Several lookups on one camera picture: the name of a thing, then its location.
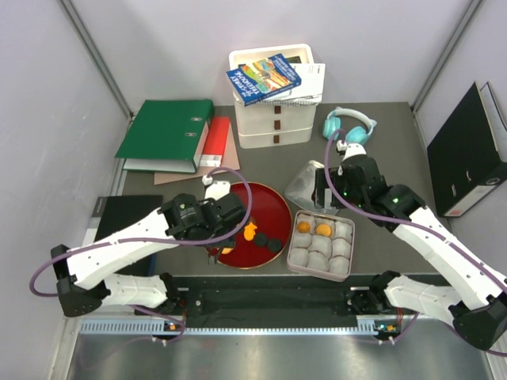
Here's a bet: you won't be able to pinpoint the white booklet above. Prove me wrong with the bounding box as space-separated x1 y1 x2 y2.
269 63 326 106

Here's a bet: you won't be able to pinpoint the white stacked storage box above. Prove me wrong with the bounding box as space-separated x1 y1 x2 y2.
229 44 316 149

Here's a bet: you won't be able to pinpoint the red folder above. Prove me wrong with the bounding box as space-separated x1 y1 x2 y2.
200 116 231 167

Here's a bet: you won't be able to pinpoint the red round lacquer tray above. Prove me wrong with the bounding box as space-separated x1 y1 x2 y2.
218 182 293 269

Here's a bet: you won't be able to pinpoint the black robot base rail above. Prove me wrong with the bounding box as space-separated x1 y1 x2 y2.
156 275 401 329

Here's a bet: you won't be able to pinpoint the green ring binder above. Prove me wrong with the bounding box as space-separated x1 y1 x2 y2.
116 99 214 173

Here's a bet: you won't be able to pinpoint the black sandwich cookie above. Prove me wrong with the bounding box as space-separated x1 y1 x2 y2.
253 234 269 247
266 238 283 253

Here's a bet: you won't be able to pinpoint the yellow round biscuit cookie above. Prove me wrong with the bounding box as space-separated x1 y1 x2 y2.
296 221 311 234

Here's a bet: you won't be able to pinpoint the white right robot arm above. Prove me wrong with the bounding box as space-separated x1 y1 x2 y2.
311 154 506 352

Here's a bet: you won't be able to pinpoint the pink cookie tin box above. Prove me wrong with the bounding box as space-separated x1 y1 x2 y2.
286 210 356 282

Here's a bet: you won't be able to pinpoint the blue picture book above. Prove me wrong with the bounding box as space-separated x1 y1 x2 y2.
227 53 302 106

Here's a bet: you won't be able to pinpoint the silver tin lid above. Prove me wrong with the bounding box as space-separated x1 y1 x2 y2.
284 160 339 215

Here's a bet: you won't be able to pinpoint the black notebook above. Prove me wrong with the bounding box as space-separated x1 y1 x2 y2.
85 194 164 278

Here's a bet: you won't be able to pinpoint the orange round cookie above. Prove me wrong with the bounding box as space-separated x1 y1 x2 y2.
315 223 333 238

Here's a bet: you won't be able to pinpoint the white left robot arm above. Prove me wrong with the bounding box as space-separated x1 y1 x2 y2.
51 193 246 317

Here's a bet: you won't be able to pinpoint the teal cat-ear headphones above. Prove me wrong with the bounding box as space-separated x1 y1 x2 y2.
322 106 378 146

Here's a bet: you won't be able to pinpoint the orange fish cookie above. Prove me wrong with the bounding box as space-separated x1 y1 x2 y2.
243 222 257 241

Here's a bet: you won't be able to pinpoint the black ring binder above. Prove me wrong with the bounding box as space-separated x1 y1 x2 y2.
427 82 506 218

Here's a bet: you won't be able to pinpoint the brown cardboard folder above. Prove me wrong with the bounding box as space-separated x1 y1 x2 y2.
153 116 242 186

